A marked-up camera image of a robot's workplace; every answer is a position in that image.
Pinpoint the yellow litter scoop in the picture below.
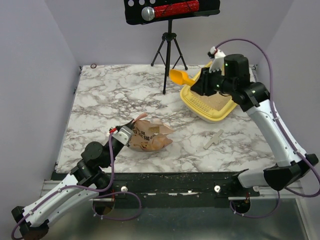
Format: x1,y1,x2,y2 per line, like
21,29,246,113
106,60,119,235
169,69,196,86

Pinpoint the pink cat litter bag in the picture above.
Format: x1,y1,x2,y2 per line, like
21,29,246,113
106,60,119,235
128,113,175,152

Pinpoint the white bag sealing clip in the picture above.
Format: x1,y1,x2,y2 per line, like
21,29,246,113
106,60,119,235
203,129,224,150

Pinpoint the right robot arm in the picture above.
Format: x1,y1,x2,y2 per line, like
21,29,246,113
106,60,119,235
191,51,319,196

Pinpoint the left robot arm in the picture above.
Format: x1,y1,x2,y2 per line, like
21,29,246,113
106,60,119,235
11,133,130,240

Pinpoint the yellow litter box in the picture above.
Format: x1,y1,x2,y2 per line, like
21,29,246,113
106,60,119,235
179,61,251,124

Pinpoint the black tripod stand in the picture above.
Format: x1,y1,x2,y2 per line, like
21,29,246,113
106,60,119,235
150,20,188,95

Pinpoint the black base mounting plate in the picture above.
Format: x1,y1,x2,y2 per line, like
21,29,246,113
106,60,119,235
94,172,260,213

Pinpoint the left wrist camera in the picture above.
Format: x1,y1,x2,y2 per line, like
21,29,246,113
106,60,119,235
110,125,134,145

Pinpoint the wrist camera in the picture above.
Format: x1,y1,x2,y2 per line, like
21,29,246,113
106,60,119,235
207,46,226,73
110,125,134,145

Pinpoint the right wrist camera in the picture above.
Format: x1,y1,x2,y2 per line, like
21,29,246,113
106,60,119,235
207,46,226,73

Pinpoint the red handled microphone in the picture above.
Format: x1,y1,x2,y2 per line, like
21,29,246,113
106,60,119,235
141,0,200,22

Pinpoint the aluminium rail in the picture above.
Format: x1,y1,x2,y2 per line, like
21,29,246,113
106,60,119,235
40,180,300,201

